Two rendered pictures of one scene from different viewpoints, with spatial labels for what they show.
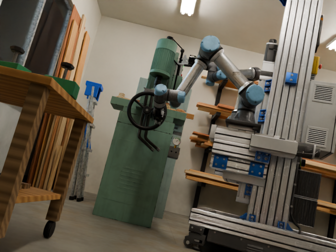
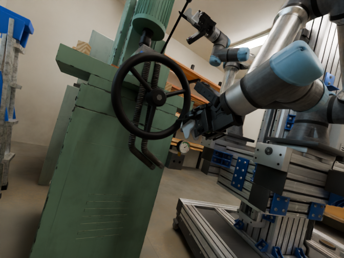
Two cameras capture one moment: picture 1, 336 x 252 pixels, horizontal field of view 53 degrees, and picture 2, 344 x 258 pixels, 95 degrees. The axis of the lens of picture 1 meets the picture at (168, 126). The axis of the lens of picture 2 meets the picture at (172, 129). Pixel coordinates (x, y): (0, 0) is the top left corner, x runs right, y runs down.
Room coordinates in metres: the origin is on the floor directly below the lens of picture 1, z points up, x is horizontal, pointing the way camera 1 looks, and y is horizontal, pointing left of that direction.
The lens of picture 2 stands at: (1.87, 0.39, 0.71)
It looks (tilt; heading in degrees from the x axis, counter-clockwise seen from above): 2 degrees up; 328
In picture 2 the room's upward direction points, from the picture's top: 15 degrees clockwise
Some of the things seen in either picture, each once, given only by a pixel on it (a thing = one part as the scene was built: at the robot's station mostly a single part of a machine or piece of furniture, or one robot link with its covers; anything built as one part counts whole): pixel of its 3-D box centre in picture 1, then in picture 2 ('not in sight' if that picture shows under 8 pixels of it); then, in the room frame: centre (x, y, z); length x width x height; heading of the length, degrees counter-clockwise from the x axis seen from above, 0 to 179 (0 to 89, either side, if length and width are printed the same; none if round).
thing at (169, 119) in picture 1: (148, 117); (132, 99); (2.64, 0.17, 0.82); 0.40 x 0.21 x 0.04; 89
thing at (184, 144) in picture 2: (176, 142); (181, 148); (2.49, -0.09, 0.65); 0.06 x 0.04 x 0.08; 89
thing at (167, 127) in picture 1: (147, 128); (120, 110); (2.83, 0.17, 0.76); 0.57 x 0.45 x 0.09; 179
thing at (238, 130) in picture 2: not in sight; (233, 128); (2.62, -0.61, 0.87); 0.15 x 0.15 x 0.10
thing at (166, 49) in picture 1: (163, 59); (156, 3); (2.70, 0.17, 1.35); 0.18 x 0.18 x 0.31
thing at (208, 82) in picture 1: (212, 78); (219, 56); (2.59, -0.26, 1.25); 0.11 x 0.08 x 0.11; 24
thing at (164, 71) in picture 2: (149, 101); (146, 74); (2.51, 0.18, 0.91); 0.15 x 0.14 x 0.09; 89
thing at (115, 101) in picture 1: (148, 109); (136, 87); (2.60, 0.18, 0.87); 0.61 x 0.30 x 0.06; 89
